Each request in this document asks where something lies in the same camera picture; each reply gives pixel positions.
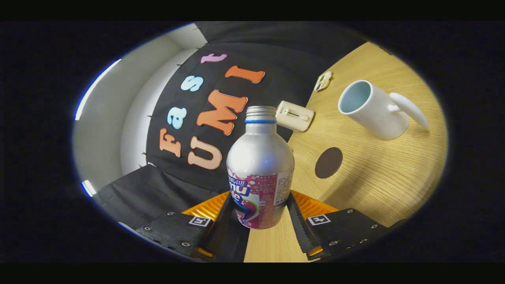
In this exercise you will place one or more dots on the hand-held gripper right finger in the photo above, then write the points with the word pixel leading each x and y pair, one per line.
pixel 302 232

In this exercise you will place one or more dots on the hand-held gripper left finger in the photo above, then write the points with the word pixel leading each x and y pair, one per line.
pixel 225 236

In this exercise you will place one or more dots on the dark brown round coaster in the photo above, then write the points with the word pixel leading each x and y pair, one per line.
pixel 328 163

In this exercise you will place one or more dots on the silver juice bottle pink label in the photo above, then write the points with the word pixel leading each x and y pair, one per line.
pixel 260 157

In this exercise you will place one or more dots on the white cup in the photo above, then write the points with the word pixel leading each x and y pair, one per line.
pixel 378 114

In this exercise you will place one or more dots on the wooden table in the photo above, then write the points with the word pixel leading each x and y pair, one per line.
pixel 375 181

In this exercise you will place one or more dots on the white toaster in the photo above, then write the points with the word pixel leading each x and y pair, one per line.
pixel 294 115

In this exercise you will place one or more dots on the narrow ceiling light panel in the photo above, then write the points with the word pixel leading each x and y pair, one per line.
pixel 88 188

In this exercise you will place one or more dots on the white compartment tray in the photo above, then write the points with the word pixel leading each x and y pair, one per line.
pixel 323 81

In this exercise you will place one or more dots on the wide ceiling light panel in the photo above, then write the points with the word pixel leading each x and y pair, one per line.
pixel 94 88

